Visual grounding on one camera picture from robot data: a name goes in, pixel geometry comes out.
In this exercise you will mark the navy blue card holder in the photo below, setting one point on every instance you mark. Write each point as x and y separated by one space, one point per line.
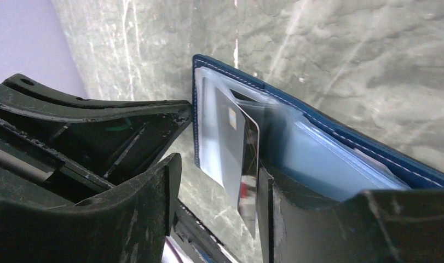
305 144

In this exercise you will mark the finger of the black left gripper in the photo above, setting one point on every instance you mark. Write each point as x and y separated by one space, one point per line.
79 147

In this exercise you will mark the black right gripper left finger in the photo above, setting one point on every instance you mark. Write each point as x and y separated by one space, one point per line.
128 223

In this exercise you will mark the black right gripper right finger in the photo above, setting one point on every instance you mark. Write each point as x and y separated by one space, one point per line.
297 224

